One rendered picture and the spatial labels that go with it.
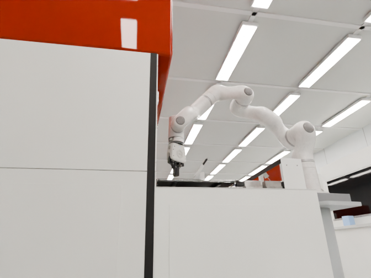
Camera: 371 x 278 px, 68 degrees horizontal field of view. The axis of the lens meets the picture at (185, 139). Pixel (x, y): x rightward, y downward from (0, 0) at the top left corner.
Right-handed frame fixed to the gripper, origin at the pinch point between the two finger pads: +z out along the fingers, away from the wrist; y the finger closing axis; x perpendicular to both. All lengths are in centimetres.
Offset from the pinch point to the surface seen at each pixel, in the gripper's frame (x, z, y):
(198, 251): -37, 38, -23
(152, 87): -43, -10, -49
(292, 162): -55, 4, 15
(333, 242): -50, 35, 58
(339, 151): 68, -159, 541
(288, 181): -53, 12, 12
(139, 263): -42, 40, -50
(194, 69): 99, -177, 121
